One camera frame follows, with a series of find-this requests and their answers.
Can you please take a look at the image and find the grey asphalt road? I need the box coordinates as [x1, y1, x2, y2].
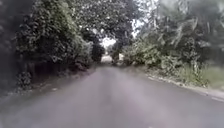
[0, 62, 224, 128]

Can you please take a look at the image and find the row of leafy bushes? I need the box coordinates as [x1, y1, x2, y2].
[111, 0, 224, 88]

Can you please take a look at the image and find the row of dense trees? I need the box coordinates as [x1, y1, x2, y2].
[0, 0, 141, 94]

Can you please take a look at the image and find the dirt roadside strip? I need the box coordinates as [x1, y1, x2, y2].
[0, 68, 98, 104]

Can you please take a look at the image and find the pale concrete kerb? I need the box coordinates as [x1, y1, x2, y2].
[146, 75, 224, 102]

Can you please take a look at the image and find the grass verge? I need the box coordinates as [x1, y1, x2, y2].
[173, 63, 224, 92]

